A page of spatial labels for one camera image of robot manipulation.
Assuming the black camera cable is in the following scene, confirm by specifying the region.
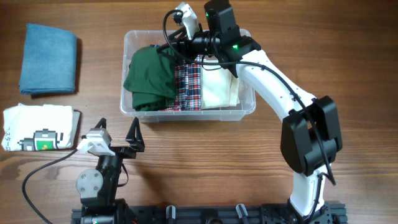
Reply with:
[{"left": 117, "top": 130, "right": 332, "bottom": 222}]
[
  {"left": 162, "top": 9, "right": 337, "bottom": 187},
  {"left": 21, "top": 148, "right": 79, "bottom": 224}
]

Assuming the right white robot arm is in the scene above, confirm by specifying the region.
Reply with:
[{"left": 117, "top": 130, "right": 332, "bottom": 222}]
[{"left": 164, "top": 1, "right": 347, "bottom": 223}]

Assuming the left black camera cable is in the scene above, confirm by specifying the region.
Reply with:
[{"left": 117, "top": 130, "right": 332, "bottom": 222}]
[{"left": 21, "top": 148, "right": 79, "bottom": 224}]

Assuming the right black camera cable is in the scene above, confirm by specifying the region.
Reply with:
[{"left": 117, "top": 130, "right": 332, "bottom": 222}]
[{"left": 162, "top": 9, "right": 337, "bottom": 187}]

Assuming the blue cloth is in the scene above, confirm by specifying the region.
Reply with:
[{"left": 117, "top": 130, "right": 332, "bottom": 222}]
[{"left": 19, "top": 23, "right": 77, "bottom": 95}]

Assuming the red plaid cloth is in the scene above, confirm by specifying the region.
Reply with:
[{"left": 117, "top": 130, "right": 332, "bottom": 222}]
[{"left": 164, "top": 61, "right": 201, "bottom": 111}]

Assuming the clear plastic storage bin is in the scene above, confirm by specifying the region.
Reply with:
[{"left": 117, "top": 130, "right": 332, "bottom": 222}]
[{"left": 120, "top": 30, "right": 256, "bottom": 123}]

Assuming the dark green cloth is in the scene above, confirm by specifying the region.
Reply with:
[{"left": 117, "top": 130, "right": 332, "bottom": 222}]
[{"left": 123, "top": 45, "right": 177, "bottom": 111}]

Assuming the white printed t-shirt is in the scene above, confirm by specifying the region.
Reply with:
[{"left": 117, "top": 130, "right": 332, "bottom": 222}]
[{"left": 1, "top": 103, "right": 80, "bottom": 151}]

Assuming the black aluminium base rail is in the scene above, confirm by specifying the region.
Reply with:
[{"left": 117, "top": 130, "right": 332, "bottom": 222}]
[{"left": 70, "top": 202, "right": 348, "bottom": 224}]

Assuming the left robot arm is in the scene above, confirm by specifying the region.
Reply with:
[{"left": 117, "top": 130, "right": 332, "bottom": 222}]
[{"left": 71, "top": 118, "right": 145, "bottom": 224}]

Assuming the beige cloth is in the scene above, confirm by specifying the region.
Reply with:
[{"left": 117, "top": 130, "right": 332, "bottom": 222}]
[{"left": 200, "top": 65, "right": 241, "bottom": 110}]

